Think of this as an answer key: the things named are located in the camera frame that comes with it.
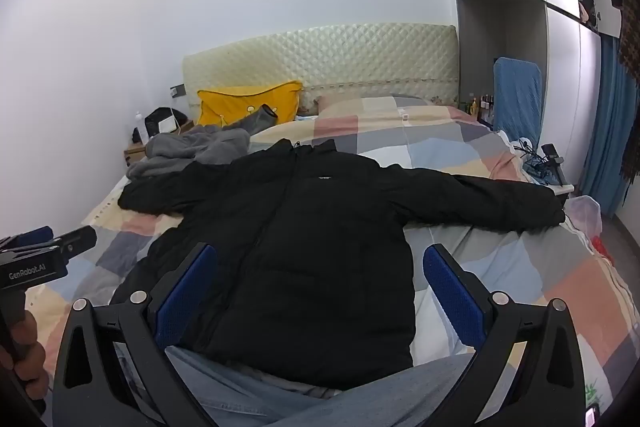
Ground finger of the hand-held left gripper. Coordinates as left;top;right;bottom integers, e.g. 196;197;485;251
53;226;98;260
0;226;55;254

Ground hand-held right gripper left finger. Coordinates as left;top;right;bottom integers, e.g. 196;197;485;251
50;242;219;427

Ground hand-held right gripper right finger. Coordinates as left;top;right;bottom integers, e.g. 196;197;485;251
422;243;589;427

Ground black puffer jacket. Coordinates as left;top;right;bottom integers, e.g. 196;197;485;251
117;138;567;390

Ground person's left hand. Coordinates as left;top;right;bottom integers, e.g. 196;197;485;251
9;310;51;390

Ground wooden nightstand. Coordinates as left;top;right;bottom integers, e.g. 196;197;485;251
124;142;151;168

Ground person's blue jeans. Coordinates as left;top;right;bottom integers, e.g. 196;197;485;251
165;347;473;427

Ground grey fleece garment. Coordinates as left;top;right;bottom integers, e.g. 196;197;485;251
125;127;251;180

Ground black bag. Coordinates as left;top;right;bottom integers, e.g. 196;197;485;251
145;107;194;136

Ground pastel checked quilt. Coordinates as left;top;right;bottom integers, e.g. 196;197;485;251
30;94;640;408

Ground white plastic bag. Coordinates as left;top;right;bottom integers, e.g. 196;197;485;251
562;196;609;254

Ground black device on stand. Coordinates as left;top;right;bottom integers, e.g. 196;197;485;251
541;143;569;188

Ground grey cloth roll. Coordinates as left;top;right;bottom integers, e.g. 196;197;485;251
222;104;279;132

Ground row of small bottles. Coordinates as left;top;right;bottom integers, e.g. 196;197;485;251
467;93;496;116

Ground yellow pillow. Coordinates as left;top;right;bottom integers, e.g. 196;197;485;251
196;80;304;128

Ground blue curtain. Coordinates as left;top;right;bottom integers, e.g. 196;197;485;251
580;34;640;219

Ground pale pink pillow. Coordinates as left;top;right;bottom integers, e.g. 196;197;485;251
316;95;362;114

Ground grey white wardrobe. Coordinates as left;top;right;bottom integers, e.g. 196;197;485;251
437;0;621;202

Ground cream quilted headboard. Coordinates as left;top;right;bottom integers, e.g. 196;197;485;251
181;24;461;128

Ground brown patterned hanging cloth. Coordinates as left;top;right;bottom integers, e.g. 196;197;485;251
612;0;640;188

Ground tangled black cables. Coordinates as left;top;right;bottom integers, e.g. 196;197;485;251
512;137;551;180

